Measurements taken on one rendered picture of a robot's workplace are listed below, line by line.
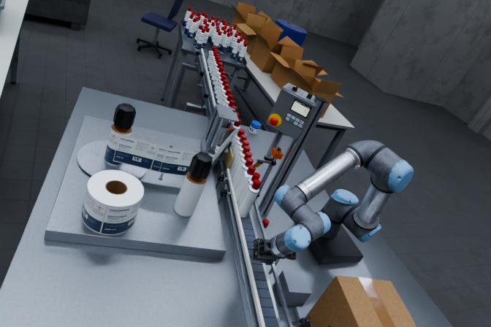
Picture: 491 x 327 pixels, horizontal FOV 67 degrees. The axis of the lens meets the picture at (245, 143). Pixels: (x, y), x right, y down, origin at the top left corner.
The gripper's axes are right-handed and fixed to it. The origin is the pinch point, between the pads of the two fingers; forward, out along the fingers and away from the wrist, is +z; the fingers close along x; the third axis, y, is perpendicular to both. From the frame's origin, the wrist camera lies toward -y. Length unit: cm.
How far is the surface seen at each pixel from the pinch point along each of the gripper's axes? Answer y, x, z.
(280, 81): -81, -199, 127
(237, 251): 5.6, -3.2, 10.6
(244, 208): 1.9, -23.1, 12.8
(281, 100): 0, -62, -20
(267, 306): -0.9, 18.4, -4.3
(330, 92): -106, -165, 82
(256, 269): -0.4, 4.6, 3.7
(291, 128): -8, -53, -15
